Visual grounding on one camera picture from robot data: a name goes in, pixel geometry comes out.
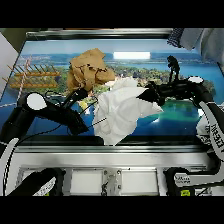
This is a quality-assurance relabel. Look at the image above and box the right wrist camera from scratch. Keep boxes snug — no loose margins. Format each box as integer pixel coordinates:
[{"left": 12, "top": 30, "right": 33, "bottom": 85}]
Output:
[{"left": 166, "top": 54, "right": 182, "bottom": 84}]

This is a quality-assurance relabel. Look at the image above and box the white long-sleeved shirt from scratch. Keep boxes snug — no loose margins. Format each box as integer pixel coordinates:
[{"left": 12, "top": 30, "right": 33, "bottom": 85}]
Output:
[{"left": 91, "top": 77, "right": 164, "bottom": 147}]

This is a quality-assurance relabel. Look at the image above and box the black cable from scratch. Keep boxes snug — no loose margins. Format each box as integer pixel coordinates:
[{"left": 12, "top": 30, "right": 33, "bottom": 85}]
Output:
[{"left": 1, "top": 123, "right": 66, "bottom": 197}]

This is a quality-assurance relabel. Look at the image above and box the silver frame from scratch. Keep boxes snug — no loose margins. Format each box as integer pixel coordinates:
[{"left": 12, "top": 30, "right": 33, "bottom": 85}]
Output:
[{"left": 0, "top": 29, "right": 224, "bottom": 197}]

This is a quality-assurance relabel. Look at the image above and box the grey garment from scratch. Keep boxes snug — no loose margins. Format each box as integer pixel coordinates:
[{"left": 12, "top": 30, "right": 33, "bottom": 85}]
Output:
[{"left": 180, "top": 28, "right": 224, "bottom": 69}]

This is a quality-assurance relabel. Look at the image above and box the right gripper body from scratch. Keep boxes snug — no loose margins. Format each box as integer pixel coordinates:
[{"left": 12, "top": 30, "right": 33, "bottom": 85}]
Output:
[{"left": 144, "top": 81, "right": 167, "bottom": 107}]

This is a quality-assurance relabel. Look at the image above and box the black and white checked garment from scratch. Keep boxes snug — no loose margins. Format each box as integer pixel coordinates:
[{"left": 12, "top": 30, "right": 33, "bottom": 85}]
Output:
[{"left": 166, "top": 28, "right": 185, "bottom": 48}]

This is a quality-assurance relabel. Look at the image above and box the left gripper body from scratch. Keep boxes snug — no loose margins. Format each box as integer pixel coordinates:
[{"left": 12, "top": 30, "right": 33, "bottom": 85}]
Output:
[{"left": 61, "top": 87, "right": 90, "bottom": 109}]

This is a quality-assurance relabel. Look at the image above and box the brown garment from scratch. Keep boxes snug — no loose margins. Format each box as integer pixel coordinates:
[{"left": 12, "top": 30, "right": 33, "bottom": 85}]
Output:
[{"left": 65, "top": 47, "right": 117, "bottom": 95}]

